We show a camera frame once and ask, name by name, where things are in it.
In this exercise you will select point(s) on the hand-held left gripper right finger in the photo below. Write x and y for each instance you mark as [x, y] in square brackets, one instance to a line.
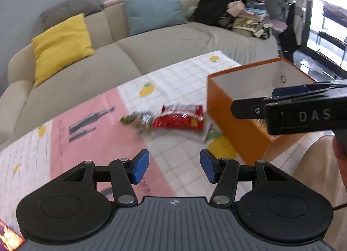
[207, 165]

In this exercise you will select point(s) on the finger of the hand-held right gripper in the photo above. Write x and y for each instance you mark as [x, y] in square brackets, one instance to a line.
[287, 91]
[246, 109]

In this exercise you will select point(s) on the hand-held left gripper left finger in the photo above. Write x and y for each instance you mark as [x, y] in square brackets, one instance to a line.
[141, 165]

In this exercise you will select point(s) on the orange cardboard box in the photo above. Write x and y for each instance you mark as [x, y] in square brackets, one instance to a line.
[225, 118]

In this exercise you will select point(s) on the red snack bag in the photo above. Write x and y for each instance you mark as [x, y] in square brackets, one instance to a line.
[176, 118]

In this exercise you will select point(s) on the white green snack packet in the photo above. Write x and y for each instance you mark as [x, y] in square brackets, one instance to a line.
[212, 132]

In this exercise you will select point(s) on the papers on floor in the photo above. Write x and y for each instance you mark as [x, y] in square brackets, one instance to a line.
[310, 65]

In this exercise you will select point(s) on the black hanging garment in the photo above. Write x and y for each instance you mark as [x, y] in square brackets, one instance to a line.
[291, 34]

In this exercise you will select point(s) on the printed tote bag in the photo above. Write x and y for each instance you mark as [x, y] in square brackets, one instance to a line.
[252, 29]

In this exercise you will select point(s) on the stack of books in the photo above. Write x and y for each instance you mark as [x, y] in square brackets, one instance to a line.
[253, 14]

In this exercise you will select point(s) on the glass balcony door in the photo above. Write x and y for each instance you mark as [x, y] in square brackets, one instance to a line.
[330, 18]

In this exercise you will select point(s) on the beige folded clothing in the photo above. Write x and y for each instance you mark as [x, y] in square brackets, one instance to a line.
[235, 8]

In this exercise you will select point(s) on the beige sofa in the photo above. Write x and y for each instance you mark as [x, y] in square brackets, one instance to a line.
[81, 77]

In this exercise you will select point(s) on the black backpack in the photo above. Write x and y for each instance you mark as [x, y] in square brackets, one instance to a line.
[217, 2]

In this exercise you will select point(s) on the blue pillow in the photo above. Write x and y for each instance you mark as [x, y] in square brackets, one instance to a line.
[151, 10]

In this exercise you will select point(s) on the yellow pillow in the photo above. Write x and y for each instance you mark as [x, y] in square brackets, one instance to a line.
[62, 48]

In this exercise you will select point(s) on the smartphone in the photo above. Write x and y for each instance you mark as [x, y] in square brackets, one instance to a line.
[9, 236]

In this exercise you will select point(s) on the pink cushion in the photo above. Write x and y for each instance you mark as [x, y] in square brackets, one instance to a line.
[112, 2]

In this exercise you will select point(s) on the grey pillow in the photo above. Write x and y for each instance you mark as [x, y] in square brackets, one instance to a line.
[70, 6]

